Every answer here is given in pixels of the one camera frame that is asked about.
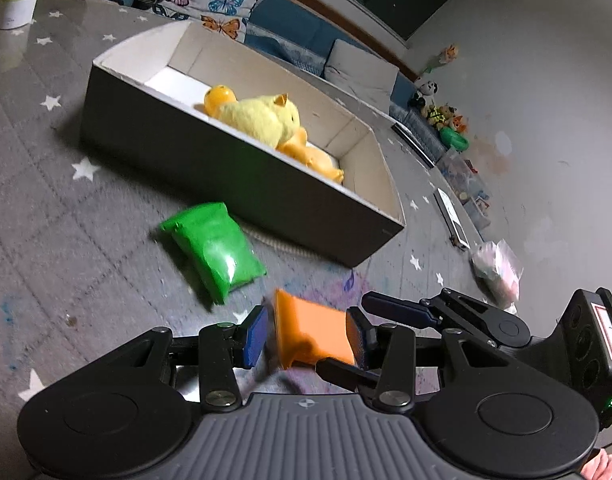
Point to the grey cushion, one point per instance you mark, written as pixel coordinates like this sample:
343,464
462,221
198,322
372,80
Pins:
361,72

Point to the green soft packet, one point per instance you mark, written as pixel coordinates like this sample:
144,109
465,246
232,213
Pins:
215,250

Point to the white jar with green lid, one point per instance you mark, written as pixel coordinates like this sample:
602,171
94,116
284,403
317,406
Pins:
16,5

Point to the artificial flower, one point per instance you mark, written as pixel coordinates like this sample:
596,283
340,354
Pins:
443,57

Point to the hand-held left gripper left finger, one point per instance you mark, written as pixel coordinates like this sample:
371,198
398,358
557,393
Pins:
253,337

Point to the grey cardboard box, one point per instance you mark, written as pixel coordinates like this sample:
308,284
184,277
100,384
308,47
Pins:
225,180

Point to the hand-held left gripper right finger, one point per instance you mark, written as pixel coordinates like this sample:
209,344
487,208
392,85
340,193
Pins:
357,337

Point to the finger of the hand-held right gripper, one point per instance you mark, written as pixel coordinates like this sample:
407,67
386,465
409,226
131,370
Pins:
401,310
346,371

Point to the yellow plastic bear toy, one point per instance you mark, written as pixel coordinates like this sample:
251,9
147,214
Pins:
218,100

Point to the grey star-print table cover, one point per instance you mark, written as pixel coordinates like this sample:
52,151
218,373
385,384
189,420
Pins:
60,235

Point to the yellow plush duck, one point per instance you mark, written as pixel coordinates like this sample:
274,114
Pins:
261,117

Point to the blue sofa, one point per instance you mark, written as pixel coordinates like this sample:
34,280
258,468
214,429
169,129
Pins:
296,30

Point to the black flat strip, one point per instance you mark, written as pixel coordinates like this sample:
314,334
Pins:
413,145

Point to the orange plush toy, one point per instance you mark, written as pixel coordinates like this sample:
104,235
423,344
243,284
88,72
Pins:
446,117

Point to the panda plush toy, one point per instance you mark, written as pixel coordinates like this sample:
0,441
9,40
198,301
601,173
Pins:
426,92

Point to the orange squishy duck toy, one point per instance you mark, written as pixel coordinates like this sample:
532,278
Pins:
311,157

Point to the white flat board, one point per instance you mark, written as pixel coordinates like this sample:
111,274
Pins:
452,217

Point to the clear plastic bag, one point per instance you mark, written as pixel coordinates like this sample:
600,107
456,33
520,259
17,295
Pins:
501,272

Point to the clear storage box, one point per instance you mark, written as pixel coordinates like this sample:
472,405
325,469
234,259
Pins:
466,185

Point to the green plush toy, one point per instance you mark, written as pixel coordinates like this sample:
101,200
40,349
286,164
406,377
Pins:
455,140

